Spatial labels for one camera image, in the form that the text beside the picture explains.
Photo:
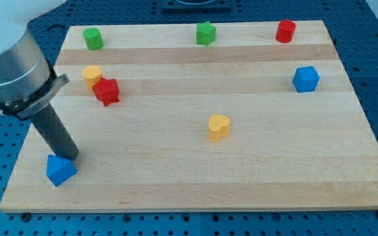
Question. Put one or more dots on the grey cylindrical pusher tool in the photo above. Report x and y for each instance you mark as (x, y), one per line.
(53, 131)

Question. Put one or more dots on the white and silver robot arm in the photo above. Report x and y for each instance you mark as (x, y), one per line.
(28, 82)

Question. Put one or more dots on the yellow heart block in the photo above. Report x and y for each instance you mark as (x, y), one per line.
(219, 127)

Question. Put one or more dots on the blue triangle block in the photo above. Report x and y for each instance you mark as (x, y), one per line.
(59, 169)

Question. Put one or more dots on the red star block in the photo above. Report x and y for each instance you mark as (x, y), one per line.
(107, 91)

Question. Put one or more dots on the yellow hexagon block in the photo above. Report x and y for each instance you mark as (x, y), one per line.
(92, 75)

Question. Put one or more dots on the green cylinder block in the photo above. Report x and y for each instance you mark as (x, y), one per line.
(93, 38)

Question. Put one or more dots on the green star block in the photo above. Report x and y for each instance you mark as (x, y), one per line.
(205, 33)

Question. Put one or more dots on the wooden board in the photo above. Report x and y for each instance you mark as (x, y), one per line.
(150, 152)

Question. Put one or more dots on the blue hexagon block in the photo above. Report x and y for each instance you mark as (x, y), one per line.
(305, 79)

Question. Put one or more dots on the red cylinder block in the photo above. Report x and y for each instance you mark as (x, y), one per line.
(285, 31)

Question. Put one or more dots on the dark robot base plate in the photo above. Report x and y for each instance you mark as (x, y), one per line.
(173, 5)

